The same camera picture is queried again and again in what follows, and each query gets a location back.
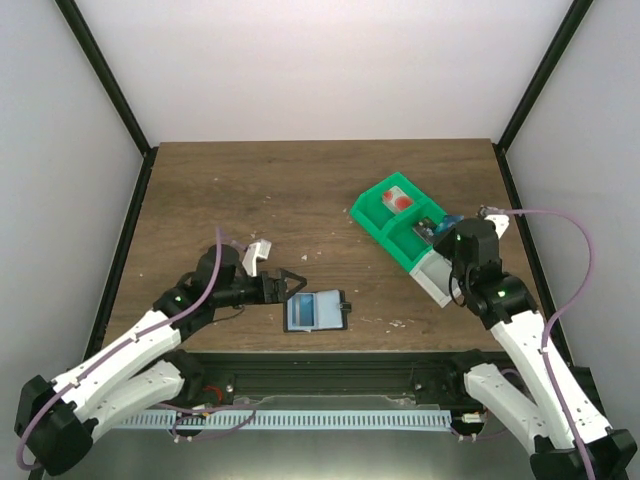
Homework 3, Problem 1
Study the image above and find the black card holder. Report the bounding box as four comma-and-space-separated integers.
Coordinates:
283, 289, 352, 333

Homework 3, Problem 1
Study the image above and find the blue credit card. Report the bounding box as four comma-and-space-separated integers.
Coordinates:
434, 215, 464, 236
287, 293, 316, 330

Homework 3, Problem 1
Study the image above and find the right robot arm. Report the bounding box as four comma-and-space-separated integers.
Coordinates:
433, 215, 638, 479

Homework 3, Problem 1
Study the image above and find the red dotted card stack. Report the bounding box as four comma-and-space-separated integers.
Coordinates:
381, 186, 414, 215

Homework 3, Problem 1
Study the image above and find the dark card stack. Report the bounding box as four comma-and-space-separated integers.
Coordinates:
413, 217, 441, 245

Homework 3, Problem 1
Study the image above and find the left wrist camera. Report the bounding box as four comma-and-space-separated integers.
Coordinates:
242, 239, 272, 277

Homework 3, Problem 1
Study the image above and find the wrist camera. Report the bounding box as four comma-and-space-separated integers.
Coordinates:
477, 205, 510, 239
242, 239, 272, 277

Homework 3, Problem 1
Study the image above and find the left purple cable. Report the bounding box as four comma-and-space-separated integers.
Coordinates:
17, 225, 256, 471

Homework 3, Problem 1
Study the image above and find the black aluminium frame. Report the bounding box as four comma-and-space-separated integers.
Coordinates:
56, 1, 592, 411

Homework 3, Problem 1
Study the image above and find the light blue cable duct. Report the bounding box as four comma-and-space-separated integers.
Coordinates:
118, 410, 452, 433

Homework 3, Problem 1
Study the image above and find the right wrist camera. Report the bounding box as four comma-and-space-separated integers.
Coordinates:
477, 205, 510, 239

